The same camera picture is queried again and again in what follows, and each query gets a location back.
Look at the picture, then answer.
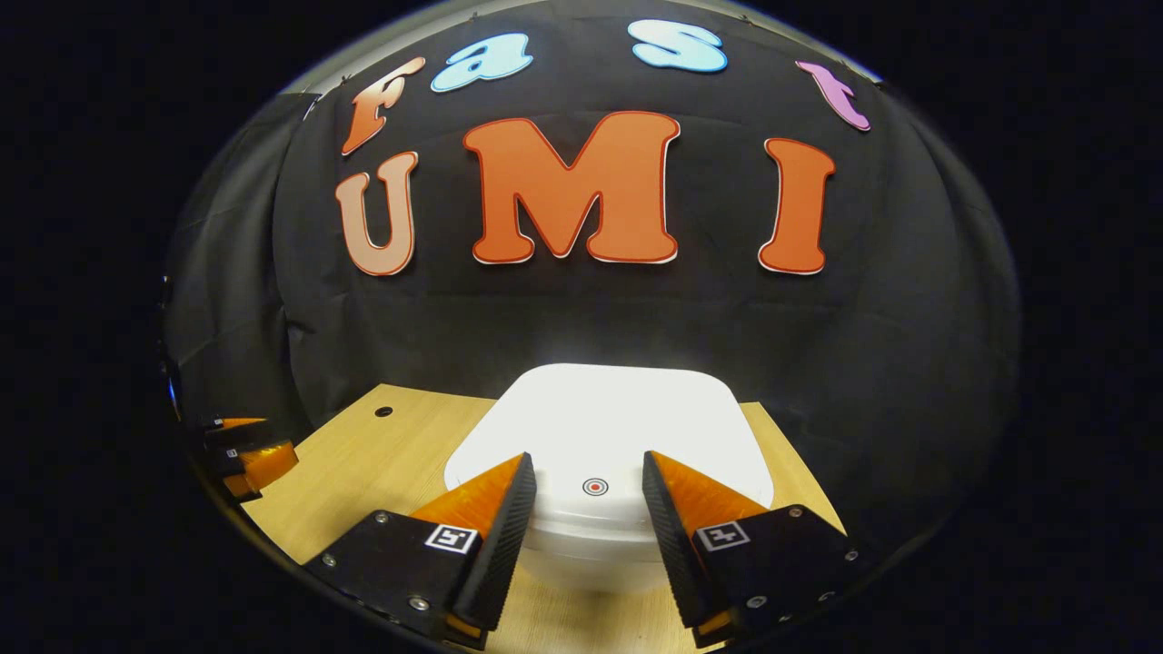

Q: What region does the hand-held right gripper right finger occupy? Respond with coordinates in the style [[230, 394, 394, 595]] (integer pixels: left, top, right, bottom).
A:
[[641, 450, 862, 649]]

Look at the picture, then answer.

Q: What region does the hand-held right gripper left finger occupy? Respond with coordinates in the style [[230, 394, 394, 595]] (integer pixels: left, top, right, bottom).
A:
[[303, 451, 537, 650]]

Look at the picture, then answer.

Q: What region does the white desktop garbage bin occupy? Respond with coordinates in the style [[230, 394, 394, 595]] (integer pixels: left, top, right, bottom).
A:
[[443, 363, 775, 596]]

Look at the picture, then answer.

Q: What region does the wooden desktop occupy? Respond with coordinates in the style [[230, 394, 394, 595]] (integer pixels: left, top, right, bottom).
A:
[[241, 383, 846, 654]]

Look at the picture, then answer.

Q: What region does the black backdrop cloth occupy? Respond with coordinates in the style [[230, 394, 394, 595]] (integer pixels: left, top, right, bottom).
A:
[[164, 0, 1023, 546]]

